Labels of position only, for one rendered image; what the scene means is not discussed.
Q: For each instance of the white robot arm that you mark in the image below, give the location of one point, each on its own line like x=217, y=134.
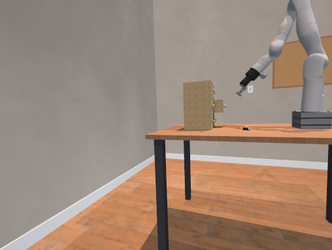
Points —
x=317, y=60

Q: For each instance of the small wooden chest of drawers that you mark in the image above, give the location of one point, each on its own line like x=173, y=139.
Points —
x=197, y=105

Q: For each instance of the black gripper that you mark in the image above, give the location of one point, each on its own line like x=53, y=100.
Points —
x=255, y=71

